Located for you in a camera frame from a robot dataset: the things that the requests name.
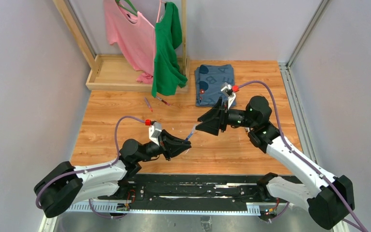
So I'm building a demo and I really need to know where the clear pen cap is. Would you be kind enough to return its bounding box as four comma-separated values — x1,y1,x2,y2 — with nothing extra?
190,124,197,134

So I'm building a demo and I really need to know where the purple pen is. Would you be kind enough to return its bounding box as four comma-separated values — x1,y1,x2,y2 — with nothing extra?
144,97,153,112
185,132,193,141

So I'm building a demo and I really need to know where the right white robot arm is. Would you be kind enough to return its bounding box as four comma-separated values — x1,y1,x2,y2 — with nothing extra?
196,96,355,230

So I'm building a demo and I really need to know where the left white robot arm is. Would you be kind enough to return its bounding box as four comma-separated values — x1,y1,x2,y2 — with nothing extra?
34,130,192,218

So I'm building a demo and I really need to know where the red pen near rack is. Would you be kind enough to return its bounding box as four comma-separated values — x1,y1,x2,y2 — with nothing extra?
155,96,170,106

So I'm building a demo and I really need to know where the folded blue t-shirt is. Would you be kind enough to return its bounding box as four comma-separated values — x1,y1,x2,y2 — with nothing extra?
194,64,235,107

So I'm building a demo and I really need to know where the green t-shirt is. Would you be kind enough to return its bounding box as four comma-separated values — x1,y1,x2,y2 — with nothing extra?
151,2,188,97

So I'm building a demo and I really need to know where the wooden clothes rack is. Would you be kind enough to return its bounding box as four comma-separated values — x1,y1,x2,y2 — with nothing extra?
53,0,190,92

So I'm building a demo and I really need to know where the pink t-shirt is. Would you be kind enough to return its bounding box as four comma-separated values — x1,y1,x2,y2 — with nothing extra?
103,0,156,84

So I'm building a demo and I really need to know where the green clothes hanger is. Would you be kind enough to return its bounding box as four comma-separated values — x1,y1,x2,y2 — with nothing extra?
115,0,138,16

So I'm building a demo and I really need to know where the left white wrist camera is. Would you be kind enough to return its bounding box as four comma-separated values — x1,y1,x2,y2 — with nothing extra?
148,122,162,145

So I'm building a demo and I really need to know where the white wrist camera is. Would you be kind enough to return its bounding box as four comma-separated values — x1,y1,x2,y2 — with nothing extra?
148,122,162,145
221,82,236,109

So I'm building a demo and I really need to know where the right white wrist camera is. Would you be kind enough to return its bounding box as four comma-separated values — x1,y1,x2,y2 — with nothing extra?
221,82,236,109

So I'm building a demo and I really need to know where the aluminium frame rail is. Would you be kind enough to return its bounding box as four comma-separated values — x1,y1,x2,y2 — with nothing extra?
38,179,346,232

